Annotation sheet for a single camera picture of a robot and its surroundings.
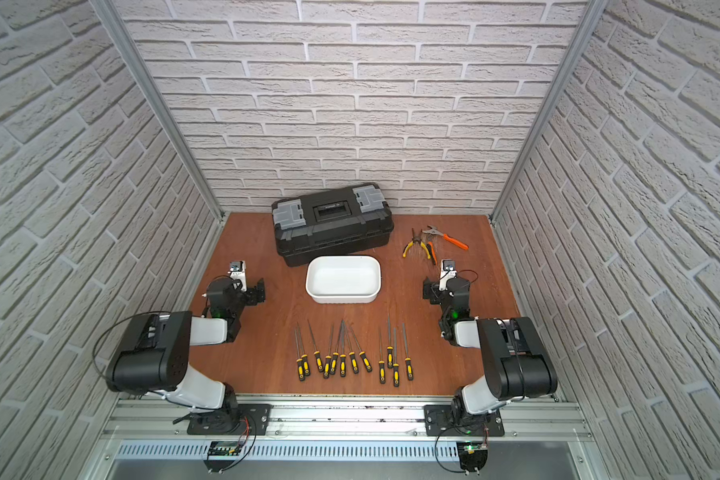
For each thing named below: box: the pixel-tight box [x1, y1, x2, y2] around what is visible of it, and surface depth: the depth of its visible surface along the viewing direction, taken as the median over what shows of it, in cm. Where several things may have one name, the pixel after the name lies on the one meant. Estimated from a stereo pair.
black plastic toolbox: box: [271, 183, 394, 268], surface depth 99 cm
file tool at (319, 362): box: [307, 319, 324, 373], surface depth 84 cm
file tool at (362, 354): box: [350, 323, 373, 373], surface depth 84 cm
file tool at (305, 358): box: [297, 322, 311, 377], surface depth 83 cm
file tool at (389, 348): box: [387, 314, 394, 369], surface depth 85 cm
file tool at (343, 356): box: [339, 319, 347, 377], surface depth 85 cm
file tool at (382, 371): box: [378, 325, 386, 385], surface depth 83 cm
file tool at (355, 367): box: [345, 327, 359, 374], surface depth 84 cm
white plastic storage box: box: [305, 255, 382, 304], surface depth 100 cm
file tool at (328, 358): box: [323, 324, 334, 379], surface depth 83 cm
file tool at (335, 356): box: [329, 320, 343, 375], surface depth 84 cm
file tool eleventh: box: [393, 327, 400, 388], surface depth 82 cm
